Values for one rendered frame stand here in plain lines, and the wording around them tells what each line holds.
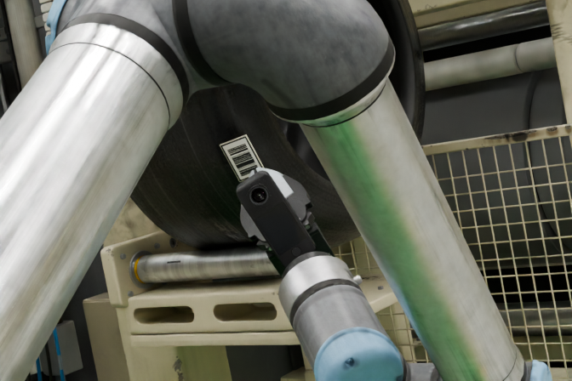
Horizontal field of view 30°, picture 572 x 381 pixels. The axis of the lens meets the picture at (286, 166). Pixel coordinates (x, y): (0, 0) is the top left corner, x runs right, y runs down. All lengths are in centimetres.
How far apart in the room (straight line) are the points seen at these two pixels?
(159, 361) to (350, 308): 71
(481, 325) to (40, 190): 51
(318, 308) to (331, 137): 34
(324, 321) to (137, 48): 45
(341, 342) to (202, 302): 48
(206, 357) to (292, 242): 64
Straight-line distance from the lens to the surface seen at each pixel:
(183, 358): 182
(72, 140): 75
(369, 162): 90
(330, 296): 118
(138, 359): 187
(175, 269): 164
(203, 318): 159
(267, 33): 81
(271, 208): 124
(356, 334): 114
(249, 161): 141
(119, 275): 169
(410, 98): 173
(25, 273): 70
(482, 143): 184
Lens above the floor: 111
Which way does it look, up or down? 3 degrees down
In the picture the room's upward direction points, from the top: 11 degrees counter-clockwise
